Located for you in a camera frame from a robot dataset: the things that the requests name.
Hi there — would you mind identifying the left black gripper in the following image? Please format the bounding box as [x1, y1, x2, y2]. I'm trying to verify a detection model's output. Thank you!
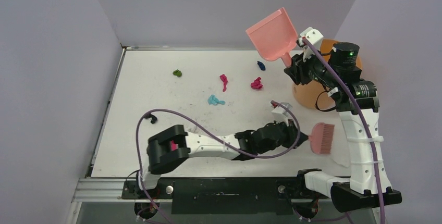
[257, 118, 307, 155]

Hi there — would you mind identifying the pink hand brush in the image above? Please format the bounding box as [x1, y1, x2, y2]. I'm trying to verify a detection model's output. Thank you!
[309, 122, 335, 155]

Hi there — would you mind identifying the pink plastic dustpan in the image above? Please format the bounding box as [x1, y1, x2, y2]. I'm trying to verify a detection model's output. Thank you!
[245, 8, 298, 67]

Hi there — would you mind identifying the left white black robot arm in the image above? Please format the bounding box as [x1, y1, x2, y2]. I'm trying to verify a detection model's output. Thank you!
[135, 120, 309, 198]

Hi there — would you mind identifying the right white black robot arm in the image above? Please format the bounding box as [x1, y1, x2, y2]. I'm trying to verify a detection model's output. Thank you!
[285, 40, 402, 213]

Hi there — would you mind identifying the orange plastic bucket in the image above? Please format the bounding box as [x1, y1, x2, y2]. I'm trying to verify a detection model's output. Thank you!
[292, 39, 362, 109]

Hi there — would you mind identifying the dark blue paper scrap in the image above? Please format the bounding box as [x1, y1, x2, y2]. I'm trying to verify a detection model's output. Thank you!
[257, 61, 266, 71]

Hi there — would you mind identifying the crumpled magenta paper scrap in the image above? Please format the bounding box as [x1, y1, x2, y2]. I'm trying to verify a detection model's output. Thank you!
[250, 77, 263, 90]

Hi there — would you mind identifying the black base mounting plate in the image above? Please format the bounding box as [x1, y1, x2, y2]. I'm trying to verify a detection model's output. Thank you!
[120, 177, 329, 216]

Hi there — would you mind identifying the long magenta paper scrap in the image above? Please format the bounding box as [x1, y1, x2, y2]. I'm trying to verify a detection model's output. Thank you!
[219, 74, 228, 92]

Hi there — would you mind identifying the cyan paper scrap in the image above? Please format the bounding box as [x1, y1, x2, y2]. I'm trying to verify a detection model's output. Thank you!
[207, 94, 225, 106]

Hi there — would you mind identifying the green paper scrap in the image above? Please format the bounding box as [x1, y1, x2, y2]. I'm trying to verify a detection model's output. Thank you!
[173, 69, 182, 77]

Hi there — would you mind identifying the silver base bolt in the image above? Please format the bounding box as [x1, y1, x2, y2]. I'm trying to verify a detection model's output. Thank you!
[165, 185, 174, 194]

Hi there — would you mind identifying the small black clip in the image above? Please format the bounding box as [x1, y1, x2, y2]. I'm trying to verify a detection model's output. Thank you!
[143, 113, 158, 124]

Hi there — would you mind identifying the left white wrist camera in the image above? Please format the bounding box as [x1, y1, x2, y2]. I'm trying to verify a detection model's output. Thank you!
[271, 102, 290, 123]

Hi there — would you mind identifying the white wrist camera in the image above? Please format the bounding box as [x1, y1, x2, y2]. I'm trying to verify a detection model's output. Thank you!
[271, 102, 290, 123]
[297, 27, 324, 62]

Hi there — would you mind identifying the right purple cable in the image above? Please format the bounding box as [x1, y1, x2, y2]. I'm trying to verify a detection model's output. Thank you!
[302, 38, 387, 224]

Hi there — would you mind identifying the purple cable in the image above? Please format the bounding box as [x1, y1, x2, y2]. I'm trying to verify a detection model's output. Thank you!
[135, 101, 302, 224]
[302, 38, 387, 224]

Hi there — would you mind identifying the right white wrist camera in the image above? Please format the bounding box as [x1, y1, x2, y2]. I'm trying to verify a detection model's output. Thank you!
[297, 27, 324, 62]

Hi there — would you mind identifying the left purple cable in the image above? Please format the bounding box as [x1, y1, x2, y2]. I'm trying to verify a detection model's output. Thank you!
[135, 101, 302, 224]

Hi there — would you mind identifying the aluminium frame rail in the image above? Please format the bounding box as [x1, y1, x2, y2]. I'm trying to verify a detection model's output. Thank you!
[72, 178, 135, 203]

